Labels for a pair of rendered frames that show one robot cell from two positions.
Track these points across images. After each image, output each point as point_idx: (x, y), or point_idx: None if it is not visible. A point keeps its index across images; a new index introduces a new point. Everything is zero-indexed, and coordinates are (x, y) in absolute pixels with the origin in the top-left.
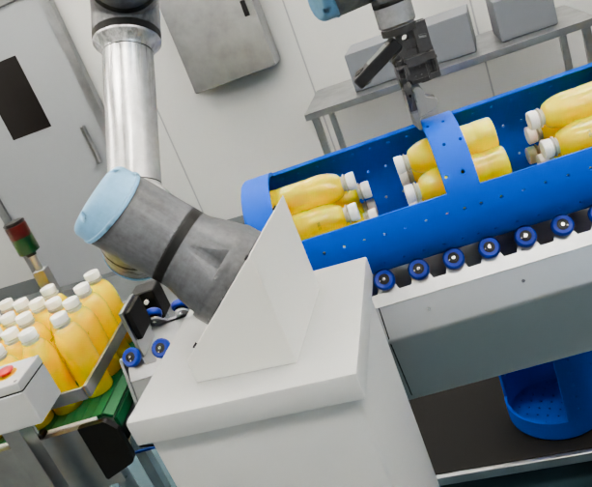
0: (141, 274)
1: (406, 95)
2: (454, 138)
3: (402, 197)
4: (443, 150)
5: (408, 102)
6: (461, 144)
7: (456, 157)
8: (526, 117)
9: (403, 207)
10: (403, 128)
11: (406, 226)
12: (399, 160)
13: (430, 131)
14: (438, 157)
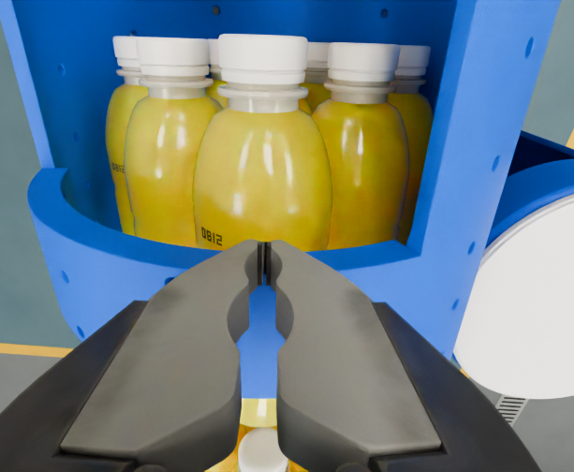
0: None
1: None
2: (80, 320)
3: (446, 34)
4: (51, 259)
5: (59, 361)
6: (68, 317)
7: (49, 272)
8: (272, 458)
9: (424, 26)
10: (434, 168)
11: (373, 16)
12: (228, 63)
13: (124, 277)
14: (36, 225)
